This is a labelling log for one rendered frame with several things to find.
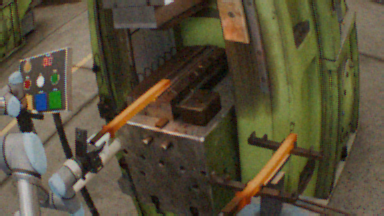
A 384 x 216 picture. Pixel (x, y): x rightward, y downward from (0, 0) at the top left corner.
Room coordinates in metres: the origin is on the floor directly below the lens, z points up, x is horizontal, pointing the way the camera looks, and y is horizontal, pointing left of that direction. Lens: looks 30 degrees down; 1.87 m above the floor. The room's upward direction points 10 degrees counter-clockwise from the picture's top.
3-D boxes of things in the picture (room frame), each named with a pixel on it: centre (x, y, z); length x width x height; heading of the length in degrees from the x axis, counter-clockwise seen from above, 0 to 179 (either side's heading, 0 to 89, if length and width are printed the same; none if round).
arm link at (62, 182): (1.15, 0.47, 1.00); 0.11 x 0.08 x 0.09; 144
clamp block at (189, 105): (1.57, -0.03, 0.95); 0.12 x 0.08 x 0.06; 144
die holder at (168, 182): (1.77, -0.03, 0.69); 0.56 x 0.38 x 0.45; 144
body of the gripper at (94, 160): (1.28, 0.37, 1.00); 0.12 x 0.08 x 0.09; 144
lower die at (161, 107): (1.80, 0.02, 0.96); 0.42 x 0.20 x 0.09; 144
